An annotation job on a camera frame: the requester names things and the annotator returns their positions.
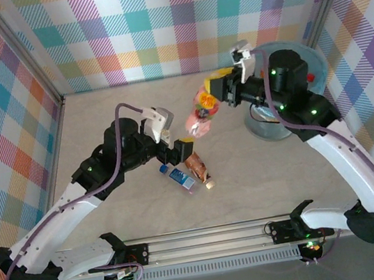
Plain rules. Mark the brown drink bottle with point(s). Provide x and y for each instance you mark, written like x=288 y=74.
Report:
x=198 y=170

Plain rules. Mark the clear bottle blue cap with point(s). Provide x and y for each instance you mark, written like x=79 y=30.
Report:
x=180 y=179

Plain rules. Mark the pink drink bottle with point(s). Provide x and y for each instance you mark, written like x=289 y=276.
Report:
x=201 y=116

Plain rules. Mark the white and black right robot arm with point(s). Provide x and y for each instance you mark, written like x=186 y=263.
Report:
x=345 y=165

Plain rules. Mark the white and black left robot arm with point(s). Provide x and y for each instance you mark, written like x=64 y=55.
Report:
x=45 y=228

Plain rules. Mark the bin with blue liner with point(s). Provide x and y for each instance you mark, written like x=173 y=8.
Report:
x=266 y=129

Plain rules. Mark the black controller board with light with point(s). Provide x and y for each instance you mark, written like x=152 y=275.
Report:
x=310 y=247

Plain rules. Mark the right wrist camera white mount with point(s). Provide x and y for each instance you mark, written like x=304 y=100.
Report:
x=246 y=67

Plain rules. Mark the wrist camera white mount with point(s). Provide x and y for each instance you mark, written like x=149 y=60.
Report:
x=246 y=67
x=154 y=123

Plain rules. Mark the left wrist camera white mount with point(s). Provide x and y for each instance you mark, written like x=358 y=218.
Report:
x=154 y=123

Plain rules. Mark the aluminium table side rail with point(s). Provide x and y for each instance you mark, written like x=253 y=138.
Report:
x=57 y=138

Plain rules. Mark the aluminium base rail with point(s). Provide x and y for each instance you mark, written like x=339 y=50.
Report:
x=205 y=241

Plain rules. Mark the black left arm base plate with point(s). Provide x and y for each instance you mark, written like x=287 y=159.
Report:
x=139 y=254

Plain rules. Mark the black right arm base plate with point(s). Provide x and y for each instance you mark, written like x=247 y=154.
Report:
x=280 y=231

